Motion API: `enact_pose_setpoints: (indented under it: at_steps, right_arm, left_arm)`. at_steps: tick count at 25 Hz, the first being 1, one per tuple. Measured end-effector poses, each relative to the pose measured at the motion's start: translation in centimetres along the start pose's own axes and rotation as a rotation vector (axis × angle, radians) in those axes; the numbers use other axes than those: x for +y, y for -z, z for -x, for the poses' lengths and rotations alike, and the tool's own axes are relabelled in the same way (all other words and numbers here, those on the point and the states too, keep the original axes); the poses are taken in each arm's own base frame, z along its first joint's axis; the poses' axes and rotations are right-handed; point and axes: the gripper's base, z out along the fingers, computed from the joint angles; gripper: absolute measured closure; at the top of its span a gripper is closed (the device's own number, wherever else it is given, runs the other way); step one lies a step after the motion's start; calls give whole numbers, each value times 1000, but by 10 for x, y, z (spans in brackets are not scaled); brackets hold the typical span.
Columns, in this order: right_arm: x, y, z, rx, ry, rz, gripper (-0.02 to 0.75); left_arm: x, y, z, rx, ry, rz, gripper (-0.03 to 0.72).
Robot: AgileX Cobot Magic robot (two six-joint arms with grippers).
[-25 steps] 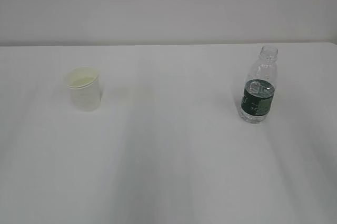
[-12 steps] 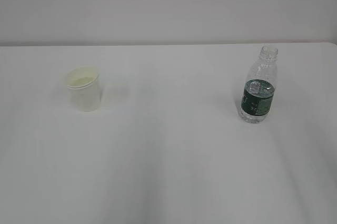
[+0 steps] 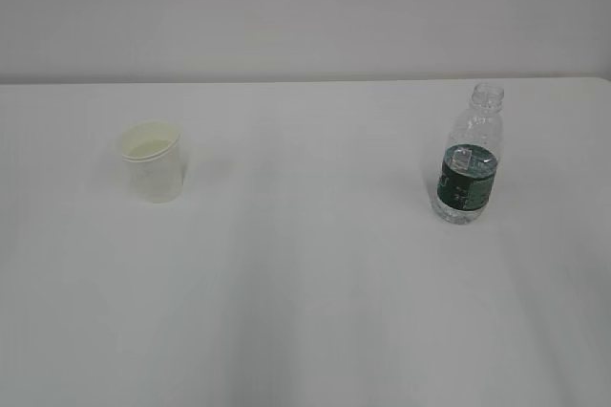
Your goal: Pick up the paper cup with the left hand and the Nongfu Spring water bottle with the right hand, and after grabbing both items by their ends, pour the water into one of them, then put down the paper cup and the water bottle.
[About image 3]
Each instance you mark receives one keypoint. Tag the clear green-label water bottle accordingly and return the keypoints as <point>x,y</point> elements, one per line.
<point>471,157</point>

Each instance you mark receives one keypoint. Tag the white paper cup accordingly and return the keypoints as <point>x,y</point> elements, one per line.
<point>151,152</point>

